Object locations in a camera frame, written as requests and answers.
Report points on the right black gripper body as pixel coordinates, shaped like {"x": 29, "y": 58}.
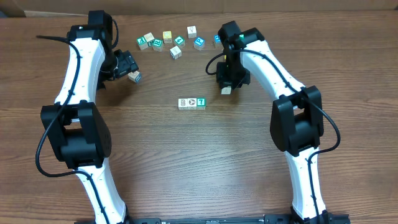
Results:
{"x": 229, "y": 76}

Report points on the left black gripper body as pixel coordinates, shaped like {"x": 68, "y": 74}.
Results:
{"x": 125, "y": 63}

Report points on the white block red picture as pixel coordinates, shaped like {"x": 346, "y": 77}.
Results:
{"x": 226, "y": 90}

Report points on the green number seven block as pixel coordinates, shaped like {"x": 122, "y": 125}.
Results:
{"x": 201, "y": 103}

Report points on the white block dark round picture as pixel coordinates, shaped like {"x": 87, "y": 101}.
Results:
{"x": 191, "y": 103}

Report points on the white block owl picture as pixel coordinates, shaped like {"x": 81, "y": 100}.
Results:
{"x": 182, "y": 104}

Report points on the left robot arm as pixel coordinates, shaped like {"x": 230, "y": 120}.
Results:
{"x": 74, "y": 126}

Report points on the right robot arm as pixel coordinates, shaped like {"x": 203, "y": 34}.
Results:
{"x": 296, "y": 119}

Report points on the green wheelchair symbol block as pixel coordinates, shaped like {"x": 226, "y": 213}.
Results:
{"x": 142, "y": 43}

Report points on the plain white lettered block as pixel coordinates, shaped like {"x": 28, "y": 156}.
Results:
{"x": 149, "y": 38}

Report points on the green letter block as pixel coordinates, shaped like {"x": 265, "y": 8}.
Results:
{"x": 158, "y": 45}

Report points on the blue picture block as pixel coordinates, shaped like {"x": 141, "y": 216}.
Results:
{"x": 217, "y": 41}

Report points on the yellow top block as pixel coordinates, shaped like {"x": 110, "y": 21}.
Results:
{"x": 167, "y": 37}

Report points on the blue letter P block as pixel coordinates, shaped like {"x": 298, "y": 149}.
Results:
{"x": 199, "y": 43}

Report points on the white block blue side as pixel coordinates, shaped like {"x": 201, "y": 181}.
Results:
{"x": 175, "y": 52}

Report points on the green number four block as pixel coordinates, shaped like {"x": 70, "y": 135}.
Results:
{"x": 179, "y": 41}

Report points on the white block top row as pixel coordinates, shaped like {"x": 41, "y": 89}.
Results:
{"x": 192, "y": 32}

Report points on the cardboard backboard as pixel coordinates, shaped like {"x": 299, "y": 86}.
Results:
{"x": 18, "y": 8}

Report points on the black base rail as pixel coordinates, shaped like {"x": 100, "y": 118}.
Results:
{"x": 327, "y": 218}

